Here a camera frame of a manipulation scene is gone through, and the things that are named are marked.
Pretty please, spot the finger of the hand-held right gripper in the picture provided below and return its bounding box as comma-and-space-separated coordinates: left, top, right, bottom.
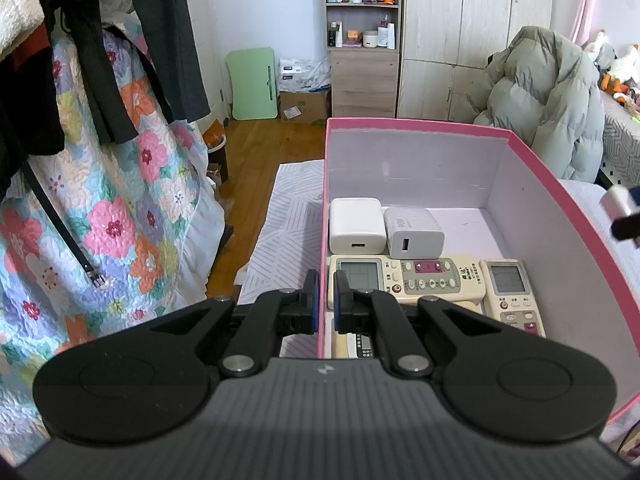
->
611, 199, 640, 250

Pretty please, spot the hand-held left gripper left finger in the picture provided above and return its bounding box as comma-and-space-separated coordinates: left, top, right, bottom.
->
150, 269, 321, 378

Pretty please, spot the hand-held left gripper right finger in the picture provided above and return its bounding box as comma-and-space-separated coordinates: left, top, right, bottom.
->
333, 269, 502, 380

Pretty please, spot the yellowed remote control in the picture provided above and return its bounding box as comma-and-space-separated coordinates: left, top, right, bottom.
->
332, 301, 484, 360

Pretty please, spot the white square charger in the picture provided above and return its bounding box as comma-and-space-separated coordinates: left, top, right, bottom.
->
329, 197, 388, 255

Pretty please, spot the cream remote with red buttons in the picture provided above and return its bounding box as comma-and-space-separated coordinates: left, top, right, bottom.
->
327, 254, 489, 310

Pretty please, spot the grey-white charger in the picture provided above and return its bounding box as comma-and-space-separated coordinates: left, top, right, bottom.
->
383, 205, 446, 260

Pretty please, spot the small white remote control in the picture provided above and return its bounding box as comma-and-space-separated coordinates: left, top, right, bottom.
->
478, 258, 547, 339

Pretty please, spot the pink cardboard box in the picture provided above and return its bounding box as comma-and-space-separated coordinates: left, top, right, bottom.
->
317, 117, 640, 428

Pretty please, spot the lavender blanket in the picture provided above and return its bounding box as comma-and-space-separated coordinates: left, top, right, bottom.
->
556, 177, 640, 277

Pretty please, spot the patterned bed sheet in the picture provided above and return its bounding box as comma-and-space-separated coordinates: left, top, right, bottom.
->
596, 89, 640, 187

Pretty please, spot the patterned floor mat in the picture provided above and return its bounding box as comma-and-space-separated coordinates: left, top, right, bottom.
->
239, 158, 327, 307

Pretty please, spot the grey-green puffer jacket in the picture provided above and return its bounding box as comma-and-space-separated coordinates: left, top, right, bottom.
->
471, 24, 607, 184

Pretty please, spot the white goose plush toy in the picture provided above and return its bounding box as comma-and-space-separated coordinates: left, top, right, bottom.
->
606, 44, 640, 97

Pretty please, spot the grey white plush toy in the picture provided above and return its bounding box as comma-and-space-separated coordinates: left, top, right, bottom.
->
581, 29, 617, 69

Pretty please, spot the waste bin with orange bag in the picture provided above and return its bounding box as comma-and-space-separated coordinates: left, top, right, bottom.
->
204, 119, 229, 184

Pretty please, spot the brown cardboard box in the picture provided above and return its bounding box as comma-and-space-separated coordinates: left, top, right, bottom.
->
278, 88, 331, 125

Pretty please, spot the floral quilt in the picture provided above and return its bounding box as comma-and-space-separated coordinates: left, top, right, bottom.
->
0, 22, 227, 463

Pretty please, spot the wooden shelf cabinet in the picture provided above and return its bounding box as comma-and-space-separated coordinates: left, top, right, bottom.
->
322, 0, 404, 120

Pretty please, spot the pink curtain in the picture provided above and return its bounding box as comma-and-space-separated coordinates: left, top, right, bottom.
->
569, 0, 602, 47

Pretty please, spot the green folding table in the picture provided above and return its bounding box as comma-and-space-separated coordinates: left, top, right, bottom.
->
224, 47, 279, 121

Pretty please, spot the white plastic bag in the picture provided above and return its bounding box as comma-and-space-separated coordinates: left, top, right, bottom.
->
304, 57, 332, 92

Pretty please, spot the white printed carton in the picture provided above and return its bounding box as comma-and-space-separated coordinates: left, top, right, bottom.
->
278, 58, 314, 92

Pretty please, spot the light wooden wardrobe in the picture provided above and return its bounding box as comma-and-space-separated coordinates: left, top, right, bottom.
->
397, 0, 555, 124

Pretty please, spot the black belt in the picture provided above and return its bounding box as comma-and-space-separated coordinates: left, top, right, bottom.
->
24, 164, 109, 289

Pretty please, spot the dark grey hanging garment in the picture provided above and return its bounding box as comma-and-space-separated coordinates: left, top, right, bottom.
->
119, 0, 212, 124

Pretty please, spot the black hanging garment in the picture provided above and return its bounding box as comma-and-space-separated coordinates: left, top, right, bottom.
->
36, 0, 139, 144

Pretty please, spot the black hanging coat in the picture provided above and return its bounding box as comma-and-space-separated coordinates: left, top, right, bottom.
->
0, 44, 67, 202

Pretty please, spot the red garment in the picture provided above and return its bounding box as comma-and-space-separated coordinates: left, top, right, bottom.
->
10, 29, 52, 74

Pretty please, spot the cream fleece garment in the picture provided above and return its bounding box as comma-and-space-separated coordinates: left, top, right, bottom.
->
0, 0, 47, 62

